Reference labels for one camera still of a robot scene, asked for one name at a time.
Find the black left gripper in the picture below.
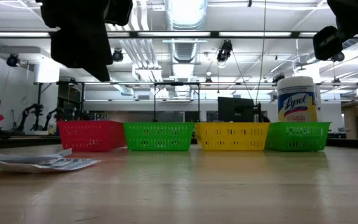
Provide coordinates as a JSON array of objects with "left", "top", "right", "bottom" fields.
[{"left": 40, "top": 0, "right": 133, "bottom": 82}]

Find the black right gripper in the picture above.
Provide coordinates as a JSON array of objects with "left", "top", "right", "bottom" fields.
[{"left": 312, "top": 0, "right": 358, "bottom": 62}]

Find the black ceiling spotlight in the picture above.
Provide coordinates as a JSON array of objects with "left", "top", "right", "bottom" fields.
[
  {"left": 216, "top": 40, "right": 234, "bottom": 63},
  {"left": 112, "top": 49, "right": 124, "bottom": 63},
  {"left": 331, "top": 52, "right": 346, "bottom": 63},
  {"left": 6, "top": 53, "right": 21, "bottom": 68}
]

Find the dark background cabinet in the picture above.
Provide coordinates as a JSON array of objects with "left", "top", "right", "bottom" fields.
[{"left": 55, "top": 83, "right": 85, "bottom": 122}]

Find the red plastic basket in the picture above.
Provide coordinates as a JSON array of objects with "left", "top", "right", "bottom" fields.
[{"left": 57, "top": 120, "right": 127, "bottom": 152}]

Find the black overhead light bar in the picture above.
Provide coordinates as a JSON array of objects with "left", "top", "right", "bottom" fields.
[{"left": 0, "top": 30, "right": 319, "bottom": 40}]

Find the Lysol wipes canister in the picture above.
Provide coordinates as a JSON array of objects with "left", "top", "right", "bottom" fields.
[{"left": 277, "top": 75, "right": 319, "bottom": 123}]

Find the green plastic basket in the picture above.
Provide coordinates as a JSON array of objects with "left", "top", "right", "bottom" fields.
[
  {"left": 264, "top": 121, "right": 332, "bottom": 152},
  {"left": 122, "top": 121, "right": 196, "bottom": 152}
]

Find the black computer monitor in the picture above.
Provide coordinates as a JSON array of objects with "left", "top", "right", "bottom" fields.
[{"left": 217, "top": 96, "right": 256, "bottom": 123}]

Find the yellow plastic basket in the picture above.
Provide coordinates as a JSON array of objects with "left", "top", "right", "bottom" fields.
[{"left": 193, "top": 121, "right": 270, "bottom": 152}]

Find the thin hanging cable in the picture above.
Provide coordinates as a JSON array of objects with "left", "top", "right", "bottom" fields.
[{"left": 254, "top": 0, "right": 267, "bottom": 105}]

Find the black background workstation frame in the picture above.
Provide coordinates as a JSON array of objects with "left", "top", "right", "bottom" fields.
[{"left": 33, "top": 80, "right": 358, "bottom": 124}]

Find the silver ceiling air duct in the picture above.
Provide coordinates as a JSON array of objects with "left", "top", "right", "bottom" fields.
[{"left": 165, "top": 0, "right": 209, "bottom": 98}]

